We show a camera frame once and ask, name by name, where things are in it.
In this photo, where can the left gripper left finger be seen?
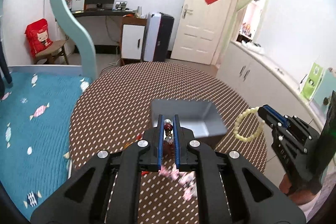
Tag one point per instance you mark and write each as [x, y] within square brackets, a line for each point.
[106, 188]

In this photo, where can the red cat print bag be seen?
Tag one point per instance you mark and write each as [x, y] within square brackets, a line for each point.
[37, 34]

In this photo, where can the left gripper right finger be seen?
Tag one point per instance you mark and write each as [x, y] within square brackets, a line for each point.
[229, 188]

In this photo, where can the wooden chair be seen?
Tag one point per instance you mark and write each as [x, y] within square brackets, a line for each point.
[52, 53]

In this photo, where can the brown polka dot tablecloth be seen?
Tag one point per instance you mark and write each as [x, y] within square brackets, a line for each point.
[122, 104]

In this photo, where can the teal curved bed frame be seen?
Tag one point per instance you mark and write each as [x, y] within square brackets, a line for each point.
[79, 35]

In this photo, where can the person's right hand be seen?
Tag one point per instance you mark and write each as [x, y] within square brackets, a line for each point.
[299, 197]

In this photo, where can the dark desk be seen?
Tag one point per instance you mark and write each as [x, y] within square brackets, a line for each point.
[80, 13]

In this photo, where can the white door small cabinet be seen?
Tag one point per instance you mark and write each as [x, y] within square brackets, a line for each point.
[131, 41]

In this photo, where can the green paper box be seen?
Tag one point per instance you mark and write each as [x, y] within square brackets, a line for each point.
[312, 81]

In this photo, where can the blue candy pattern bedspread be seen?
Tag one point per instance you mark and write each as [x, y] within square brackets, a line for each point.
[35, 143]

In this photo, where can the white low cabinet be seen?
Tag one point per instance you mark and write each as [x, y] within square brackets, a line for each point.
[259, 82]

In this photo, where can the black and white suitcase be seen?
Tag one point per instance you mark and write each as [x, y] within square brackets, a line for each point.
[158, 31]

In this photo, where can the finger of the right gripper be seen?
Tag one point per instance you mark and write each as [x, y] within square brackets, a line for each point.
[271, 117]

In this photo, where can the grey metal tin box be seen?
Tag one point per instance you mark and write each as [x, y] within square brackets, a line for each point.
[201, 117]

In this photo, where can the white room door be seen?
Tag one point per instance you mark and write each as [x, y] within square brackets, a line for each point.
[198, 34]

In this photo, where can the silver door handle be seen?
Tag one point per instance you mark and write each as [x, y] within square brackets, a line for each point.
[186, 11]

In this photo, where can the pink charm keychain cluster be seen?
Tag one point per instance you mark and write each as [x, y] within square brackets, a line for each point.
[186, 180]

